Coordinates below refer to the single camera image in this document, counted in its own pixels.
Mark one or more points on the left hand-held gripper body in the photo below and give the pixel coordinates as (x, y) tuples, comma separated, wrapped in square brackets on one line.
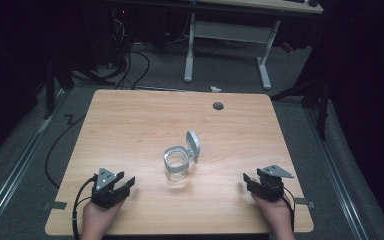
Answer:
[(105, 186)]

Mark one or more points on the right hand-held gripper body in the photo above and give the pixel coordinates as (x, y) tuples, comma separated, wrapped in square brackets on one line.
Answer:
[(270, 183)]

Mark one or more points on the clear glass jar grey lid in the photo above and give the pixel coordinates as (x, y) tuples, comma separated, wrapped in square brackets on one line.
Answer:
[(180, 160)]

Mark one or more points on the grey tape strip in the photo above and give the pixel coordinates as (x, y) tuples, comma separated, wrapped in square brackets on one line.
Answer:
[(305, 202), (56, 205)]

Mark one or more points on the black table grommet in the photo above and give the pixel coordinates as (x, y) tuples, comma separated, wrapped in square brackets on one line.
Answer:
[(218, 106)]

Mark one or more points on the black stand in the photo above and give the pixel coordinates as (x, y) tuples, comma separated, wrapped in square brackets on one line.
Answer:
[(50, 90), (320, 106)]

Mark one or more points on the white paper scrap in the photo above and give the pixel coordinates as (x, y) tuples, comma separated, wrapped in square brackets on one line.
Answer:
[(215, 89)]

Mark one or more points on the red object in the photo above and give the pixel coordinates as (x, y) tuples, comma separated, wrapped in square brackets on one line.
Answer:
[(287, 47)]

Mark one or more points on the dark computer tower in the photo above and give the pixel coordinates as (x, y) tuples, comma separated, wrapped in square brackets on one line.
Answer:
[(105, 33)]

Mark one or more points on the white desk with metal legs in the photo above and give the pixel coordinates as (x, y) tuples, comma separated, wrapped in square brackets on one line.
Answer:
[(233, 31)]

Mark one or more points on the metal floor rail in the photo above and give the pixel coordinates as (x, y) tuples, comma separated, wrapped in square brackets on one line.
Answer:
[(10, 186), (340, 180)]

